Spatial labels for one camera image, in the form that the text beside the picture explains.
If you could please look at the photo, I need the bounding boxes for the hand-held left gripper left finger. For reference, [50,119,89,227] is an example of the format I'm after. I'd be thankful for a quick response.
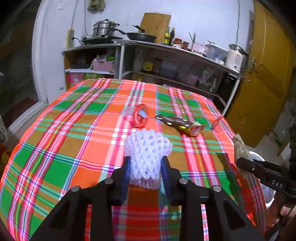
[29,156,131,241]

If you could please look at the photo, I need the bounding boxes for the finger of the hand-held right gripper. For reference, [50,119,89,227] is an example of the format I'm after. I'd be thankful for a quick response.
[236,158,266,179]

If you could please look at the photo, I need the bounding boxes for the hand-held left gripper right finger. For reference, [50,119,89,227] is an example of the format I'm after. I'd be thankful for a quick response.
[161,156,264,241]

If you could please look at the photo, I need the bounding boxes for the white round trash bin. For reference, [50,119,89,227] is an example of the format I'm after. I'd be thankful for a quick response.
[248,151,275,209]

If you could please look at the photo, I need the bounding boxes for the white printed snack packet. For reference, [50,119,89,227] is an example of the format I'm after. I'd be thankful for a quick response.
[232,134,252,163]

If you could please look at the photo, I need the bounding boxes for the white foam fruit net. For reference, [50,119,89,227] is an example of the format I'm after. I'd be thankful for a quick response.
[124,129,173,191]

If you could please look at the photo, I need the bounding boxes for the person's right hand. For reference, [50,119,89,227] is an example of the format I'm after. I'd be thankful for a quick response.
[269,202,295,223]

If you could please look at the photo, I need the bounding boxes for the small red wrapper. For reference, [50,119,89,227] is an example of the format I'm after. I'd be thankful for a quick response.
[211,116,224,130]

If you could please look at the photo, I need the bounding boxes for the yellow brown snack wrapper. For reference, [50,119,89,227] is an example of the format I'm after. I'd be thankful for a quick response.
[155,115,206,138]

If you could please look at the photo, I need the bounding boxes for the red lid jelly cup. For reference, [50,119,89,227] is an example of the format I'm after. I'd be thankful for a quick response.
[125,104,149,128]

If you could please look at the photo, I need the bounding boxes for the plaid orange green tablecloth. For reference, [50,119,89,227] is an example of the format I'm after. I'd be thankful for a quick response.
[0,78,266,241]

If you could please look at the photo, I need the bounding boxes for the yellow wooden door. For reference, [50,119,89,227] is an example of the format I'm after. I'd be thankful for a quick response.
[225,0,296,147]

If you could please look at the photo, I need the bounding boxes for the crumpled plastic bags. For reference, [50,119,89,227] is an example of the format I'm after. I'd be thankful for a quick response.
[200,68,219,92]

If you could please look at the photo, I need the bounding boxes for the white electric kettle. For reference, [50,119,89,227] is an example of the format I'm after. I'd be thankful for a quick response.
[225,44,250,72]

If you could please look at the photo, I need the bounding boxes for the clear water filter pitcher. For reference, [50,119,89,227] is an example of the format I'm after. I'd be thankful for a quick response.
[205,43,228,62]

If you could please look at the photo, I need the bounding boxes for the dark liquid jug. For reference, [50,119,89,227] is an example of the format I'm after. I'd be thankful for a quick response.
[159,59,178,78]

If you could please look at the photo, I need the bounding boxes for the pink plastic basket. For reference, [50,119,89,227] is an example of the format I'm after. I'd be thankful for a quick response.
[92,59,115,73]

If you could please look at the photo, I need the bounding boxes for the pink utensil holder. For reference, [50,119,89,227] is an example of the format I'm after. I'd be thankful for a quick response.
[191,42,208,55]

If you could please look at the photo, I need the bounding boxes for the white shelf unit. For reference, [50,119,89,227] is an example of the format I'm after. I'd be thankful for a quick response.
[61,44,123,91]

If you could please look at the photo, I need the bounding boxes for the metal shelf rack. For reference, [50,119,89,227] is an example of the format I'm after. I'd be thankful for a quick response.
[112,39,250,116]

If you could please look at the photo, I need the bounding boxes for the black induction cooker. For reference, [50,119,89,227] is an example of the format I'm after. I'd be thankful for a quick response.
[80,35,124,45]

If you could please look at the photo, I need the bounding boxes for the black frying pan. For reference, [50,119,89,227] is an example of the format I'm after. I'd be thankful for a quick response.
[127,25,158,42]

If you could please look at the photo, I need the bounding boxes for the yellowed power strip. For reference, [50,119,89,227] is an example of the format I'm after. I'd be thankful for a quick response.
[67,29,75,49]

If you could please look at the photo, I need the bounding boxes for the steel steamer pot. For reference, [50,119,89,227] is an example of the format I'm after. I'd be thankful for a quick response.
[92,19,120,37]

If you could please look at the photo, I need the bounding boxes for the wooden cutting board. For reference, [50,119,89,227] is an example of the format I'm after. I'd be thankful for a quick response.
[140,13,172,37]

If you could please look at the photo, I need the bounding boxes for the hanging green cloth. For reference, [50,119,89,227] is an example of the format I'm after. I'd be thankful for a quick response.
[87,0,105,11]

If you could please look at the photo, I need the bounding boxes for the metal door handle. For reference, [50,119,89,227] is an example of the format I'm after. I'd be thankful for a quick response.
[248,57,258,75]

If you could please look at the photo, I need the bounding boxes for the black wall cable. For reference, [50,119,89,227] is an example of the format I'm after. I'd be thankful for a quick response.
[235,0,240,45]

